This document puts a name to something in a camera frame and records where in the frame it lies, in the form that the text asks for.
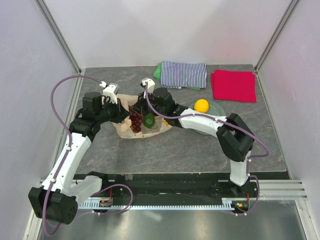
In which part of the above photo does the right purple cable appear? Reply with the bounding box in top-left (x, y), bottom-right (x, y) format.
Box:
top-left (141, 82), bottom-right (271, 218)

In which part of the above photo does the beige plastic bag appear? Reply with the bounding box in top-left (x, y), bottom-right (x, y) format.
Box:
top-left (111, 93), bottom-right (173, 140)

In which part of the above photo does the green lime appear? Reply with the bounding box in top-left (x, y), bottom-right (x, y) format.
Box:
top-left (143, 112), bottom-right (156, 129)

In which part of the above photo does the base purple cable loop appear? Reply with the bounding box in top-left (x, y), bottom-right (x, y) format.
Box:
top-left (91, 183), bottom-right (135, 216)

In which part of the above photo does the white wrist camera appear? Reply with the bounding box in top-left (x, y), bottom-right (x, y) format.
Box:
top-left (99, 81), bottom-right (120, 104)
top-left (140, 77), bottom-right (156, 94)

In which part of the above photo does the blue striped cloth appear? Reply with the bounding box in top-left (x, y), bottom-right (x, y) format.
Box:
top-left (160, 61), bottom-right (207, 89)

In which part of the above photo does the red cloth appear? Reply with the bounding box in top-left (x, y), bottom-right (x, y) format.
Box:
top-left (210, 69), bottom-right (257, 103)

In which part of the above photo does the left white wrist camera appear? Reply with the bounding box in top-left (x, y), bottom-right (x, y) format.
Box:
top-left (99, 81), bottom-right (120, 104)

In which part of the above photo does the green cloth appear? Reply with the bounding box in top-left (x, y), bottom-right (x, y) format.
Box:
top-left (153, 62), bottom-right (200, 91)

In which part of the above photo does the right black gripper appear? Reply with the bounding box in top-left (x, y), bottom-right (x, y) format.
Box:
top-left (130, 90), bottom-right (166, 117)

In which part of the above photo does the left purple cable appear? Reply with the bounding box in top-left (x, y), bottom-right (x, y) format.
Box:
top-left (41, 74), bottom-right (106, 237)

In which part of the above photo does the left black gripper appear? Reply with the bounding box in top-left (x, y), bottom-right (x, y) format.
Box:
top-left (96, 96), bottom-right (130, 124)

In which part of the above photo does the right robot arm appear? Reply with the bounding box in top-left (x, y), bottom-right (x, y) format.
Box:
top-left (129, 87), bottom-right (254, 197)

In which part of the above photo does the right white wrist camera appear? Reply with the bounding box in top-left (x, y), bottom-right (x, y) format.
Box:
top-left (140, 77), bottom-right (156, 94)

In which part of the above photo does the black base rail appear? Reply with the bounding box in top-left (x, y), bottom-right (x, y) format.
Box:
top-left (72, 171), bottom-right (261, 201)

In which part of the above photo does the white cable duct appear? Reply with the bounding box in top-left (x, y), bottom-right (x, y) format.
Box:
top-left (78, 198), bottom-right (248, 211)

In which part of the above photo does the red grapes bunch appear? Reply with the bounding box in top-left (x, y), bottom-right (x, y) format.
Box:
top-left (129, 116), bottom-right (144, 133)

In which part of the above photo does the green plate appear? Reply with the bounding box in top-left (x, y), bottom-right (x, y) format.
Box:
top-left (189, 100), bottom-right (226, 135)

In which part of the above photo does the yellow lemon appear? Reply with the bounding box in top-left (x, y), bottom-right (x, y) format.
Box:
top-left (193, 98), bottom-right (210, 114)

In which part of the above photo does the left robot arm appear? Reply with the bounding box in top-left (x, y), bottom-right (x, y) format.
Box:
top-left (28, 90), bottom-right (129, 225)

